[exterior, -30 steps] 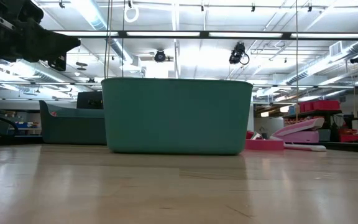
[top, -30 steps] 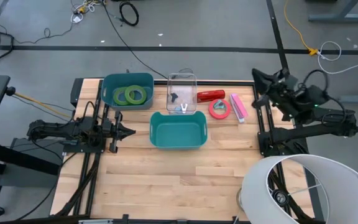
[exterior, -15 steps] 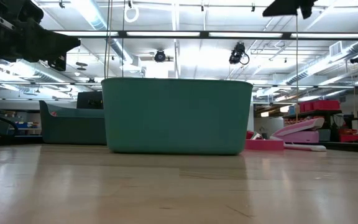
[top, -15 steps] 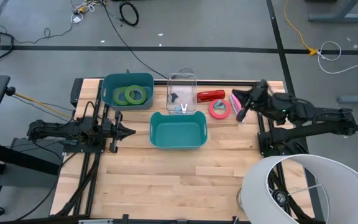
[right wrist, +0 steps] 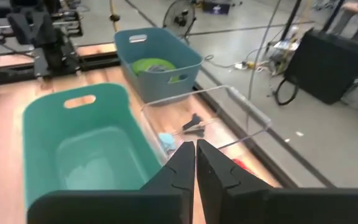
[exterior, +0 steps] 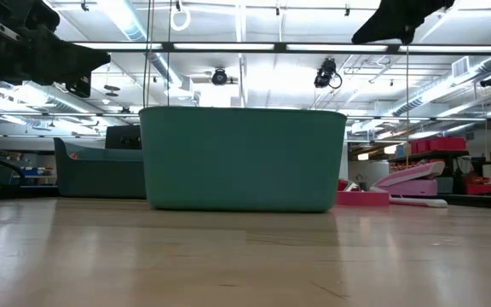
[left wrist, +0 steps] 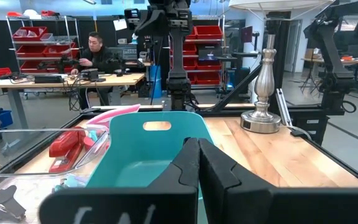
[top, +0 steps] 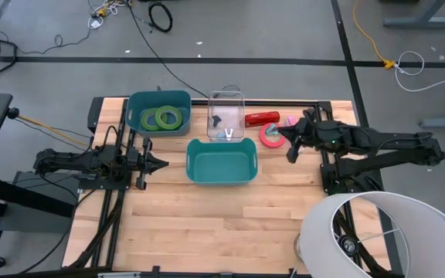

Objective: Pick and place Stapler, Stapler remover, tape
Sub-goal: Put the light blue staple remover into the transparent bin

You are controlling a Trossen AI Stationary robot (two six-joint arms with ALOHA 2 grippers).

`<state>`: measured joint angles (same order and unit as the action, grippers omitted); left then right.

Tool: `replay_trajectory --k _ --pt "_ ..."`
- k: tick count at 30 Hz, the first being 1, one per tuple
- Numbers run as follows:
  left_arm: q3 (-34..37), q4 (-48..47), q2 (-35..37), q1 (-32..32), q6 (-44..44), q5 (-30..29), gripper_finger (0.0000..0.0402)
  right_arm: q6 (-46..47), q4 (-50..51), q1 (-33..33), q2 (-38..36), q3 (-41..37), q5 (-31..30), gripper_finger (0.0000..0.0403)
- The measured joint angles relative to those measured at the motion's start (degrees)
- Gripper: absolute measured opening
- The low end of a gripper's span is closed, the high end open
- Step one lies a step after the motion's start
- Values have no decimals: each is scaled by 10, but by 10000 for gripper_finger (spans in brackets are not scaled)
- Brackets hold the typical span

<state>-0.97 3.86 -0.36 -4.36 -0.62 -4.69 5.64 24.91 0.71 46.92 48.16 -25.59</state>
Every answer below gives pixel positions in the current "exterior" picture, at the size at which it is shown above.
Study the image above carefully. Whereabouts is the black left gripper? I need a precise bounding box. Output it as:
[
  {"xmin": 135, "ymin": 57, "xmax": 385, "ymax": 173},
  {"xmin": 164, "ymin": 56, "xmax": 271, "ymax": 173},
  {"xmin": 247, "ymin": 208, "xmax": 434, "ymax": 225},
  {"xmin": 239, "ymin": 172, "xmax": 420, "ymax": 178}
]
[{"xmin": 0, "ymin": 0, "xmax": 112, "ymax": 98}]

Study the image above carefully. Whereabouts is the red round object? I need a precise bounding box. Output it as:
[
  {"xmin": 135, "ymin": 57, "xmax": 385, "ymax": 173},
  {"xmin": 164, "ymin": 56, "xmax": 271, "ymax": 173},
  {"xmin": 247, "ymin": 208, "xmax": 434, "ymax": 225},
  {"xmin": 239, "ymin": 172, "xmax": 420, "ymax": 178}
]
[{"xmin": 344, "ymin": 180, "xmax": 371, "ymax": 193}]

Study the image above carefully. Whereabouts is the pink block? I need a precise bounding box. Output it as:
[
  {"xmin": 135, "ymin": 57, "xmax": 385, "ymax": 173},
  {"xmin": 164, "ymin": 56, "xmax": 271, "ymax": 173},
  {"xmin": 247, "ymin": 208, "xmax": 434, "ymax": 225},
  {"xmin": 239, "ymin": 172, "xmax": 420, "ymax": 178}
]
[{"xmin": 336, "ymin": 189, "xmax": 390, "ymax": 208}]

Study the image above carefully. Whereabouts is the pink stapler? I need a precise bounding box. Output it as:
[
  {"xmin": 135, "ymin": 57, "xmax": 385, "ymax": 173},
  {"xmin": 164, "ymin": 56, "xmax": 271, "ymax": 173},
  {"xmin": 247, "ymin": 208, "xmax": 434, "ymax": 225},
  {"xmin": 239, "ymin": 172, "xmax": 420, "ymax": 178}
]
[{"xmin": 369, "ymin": 160, "xmax": 449, "ymax": 209}]

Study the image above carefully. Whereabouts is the black box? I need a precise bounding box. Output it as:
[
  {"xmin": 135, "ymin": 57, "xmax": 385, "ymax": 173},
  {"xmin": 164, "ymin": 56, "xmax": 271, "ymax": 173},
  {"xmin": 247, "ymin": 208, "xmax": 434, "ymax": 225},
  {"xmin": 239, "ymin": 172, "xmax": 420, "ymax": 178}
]
[{"xmin": 104, "ymin": 125, "xmax": 142, "ymax": 151}]

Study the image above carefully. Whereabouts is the blue-grey plastic bin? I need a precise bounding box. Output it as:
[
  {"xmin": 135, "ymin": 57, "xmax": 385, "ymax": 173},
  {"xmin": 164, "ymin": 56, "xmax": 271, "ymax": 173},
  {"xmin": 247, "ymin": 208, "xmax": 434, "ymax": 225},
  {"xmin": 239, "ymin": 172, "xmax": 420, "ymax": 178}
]
[{"xmin": 53, "ymin": 136, "xmax": 147, "ymax": 200}]

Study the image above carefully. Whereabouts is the red storage bin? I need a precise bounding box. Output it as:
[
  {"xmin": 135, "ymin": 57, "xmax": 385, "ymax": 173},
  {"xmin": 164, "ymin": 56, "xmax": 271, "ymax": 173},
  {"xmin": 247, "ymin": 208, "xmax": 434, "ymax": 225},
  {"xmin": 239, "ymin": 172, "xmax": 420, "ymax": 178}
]
[{"xmin": 410, "ymin": 136, "xmax": 468, "ymax": 155}]

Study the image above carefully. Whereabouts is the white cylindrical container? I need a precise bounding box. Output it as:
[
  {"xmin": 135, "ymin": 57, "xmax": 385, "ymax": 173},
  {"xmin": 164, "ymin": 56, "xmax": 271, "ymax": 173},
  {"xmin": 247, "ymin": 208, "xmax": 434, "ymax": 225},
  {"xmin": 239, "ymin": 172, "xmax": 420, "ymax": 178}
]
[{"xmin": 347, "ymin": 159, "xmax": 390, "ymax": 191}]

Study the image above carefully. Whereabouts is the red box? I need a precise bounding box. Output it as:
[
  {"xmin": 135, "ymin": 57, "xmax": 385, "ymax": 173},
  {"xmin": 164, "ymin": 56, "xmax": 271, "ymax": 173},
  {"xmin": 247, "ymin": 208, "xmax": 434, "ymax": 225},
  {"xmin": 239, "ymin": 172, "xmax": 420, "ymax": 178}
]
[{"xmin": 465, "ymin": 182, "xmax": 491, "ymax": 196}]

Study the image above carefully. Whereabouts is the bright teal plastic bin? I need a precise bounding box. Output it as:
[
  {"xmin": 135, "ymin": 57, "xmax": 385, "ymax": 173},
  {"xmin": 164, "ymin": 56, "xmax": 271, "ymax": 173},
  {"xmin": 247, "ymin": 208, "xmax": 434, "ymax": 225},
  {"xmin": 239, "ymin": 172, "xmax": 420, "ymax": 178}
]
[{"xmin": 138, "ymin": 106, "xmax": 348, "ymax": 213}]

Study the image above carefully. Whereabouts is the black overhead frame beam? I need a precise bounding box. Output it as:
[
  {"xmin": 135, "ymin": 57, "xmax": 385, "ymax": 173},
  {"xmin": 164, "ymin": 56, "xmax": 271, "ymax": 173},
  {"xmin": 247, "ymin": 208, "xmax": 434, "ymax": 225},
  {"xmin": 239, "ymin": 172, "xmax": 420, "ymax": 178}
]
[{"xmin": 68, "ymin": 41, "xmax": 491, "ymax": 55}]

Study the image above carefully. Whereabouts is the thin hanging cord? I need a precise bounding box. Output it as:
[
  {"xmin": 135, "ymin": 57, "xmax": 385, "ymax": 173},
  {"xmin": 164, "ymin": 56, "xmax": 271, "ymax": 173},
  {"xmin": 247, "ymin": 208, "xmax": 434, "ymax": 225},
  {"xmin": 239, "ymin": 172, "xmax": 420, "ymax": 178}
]
[
  {"xmin": 142, "ymin": 0, "xmax": 154, "ymax": 107},
  {"xmin": 166, "ymin": 0, "xmax": 173, "ymax": 107}
]

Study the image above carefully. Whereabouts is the black ceiling camera with cable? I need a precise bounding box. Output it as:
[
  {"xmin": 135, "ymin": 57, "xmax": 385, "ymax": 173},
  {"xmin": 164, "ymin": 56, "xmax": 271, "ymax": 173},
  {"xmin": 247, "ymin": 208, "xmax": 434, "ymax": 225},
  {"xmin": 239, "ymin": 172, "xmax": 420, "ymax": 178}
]
[{"xmin": 313, "ymin": 57, "xmax": 344, "ymax": 90}]

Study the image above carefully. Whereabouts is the white hanging ring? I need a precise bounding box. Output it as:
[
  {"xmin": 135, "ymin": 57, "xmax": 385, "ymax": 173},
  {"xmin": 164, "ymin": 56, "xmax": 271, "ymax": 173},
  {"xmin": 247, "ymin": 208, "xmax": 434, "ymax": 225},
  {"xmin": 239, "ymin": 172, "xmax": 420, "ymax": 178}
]
[{"xmin": 170, "ymin": 7, "xmax": 192, "ymax": 32}]

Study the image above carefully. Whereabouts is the round black overhead camera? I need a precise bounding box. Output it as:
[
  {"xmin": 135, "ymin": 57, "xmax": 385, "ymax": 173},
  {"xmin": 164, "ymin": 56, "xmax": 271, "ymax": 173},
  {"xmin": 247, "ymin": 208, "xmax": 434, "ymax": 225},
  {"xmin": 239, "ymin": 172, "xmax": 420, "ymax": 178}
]
[{"xmin": 210, "ymin": 67, "xmax": 229, "ymax": 87}]

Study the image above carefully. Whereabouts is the black aluminium rig frame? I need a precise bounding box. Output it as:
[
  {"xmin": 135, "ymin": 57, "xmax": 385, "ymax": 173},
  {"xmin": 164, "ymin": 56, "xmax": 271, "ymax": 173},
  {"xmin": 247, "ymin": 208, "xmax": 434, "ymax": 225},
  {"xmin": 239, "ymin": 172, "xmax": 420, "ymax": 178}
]
[{"xmin": 0, "ymin": 183, "xmax": 491, "ymax": 211}]

